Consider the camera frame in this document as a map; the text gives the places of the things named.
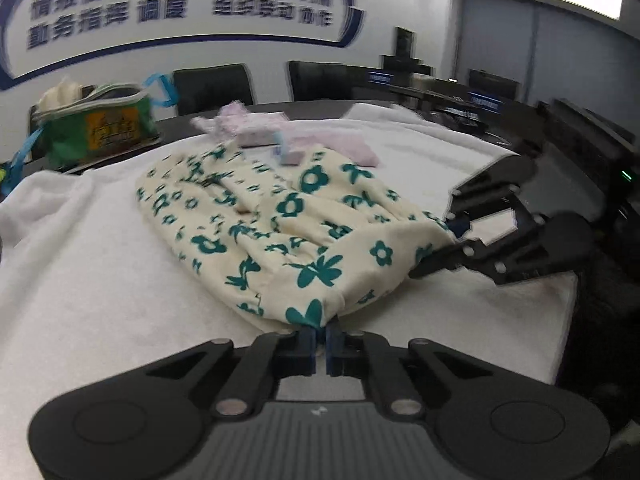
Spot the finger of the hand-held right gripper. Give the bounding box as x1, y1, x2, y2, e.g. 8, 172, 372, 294
409, 236, 512, 286
446, 152, 549, 237

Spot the green bag with blue straps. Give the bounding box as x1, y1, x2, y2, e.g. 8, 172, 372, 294
7, 74, 179, 184

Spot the cream teal floral garment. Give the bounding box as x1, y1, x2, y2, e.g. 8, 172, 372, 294
135, 141, 458, 335

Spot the white towel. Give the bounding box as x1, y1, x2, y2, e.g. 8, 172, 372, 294
0, 102, 581, 480

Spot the black monitor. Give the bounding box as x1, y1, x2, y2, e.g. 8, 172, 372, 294
381, 26, 437, 92
466, 68, 519, 102

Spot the cream cloth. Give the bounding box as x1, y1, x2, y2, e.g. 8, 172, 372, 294
39, 77, 84, 112

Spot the blue wall lettering sign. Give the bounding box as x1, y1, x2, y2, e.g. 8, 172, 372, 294
0, 0, 369, 92

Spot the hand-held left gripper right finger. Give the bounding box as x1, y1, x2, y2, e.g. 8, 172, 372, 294
326, 325, 494, 419

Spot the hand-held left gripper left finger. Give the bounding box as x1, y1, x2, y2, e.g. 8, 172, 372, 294
145, 329, 318, 418

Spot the plain pink garment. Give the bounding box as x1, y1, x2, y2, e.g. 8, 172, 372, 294
272, 122, 384, 169

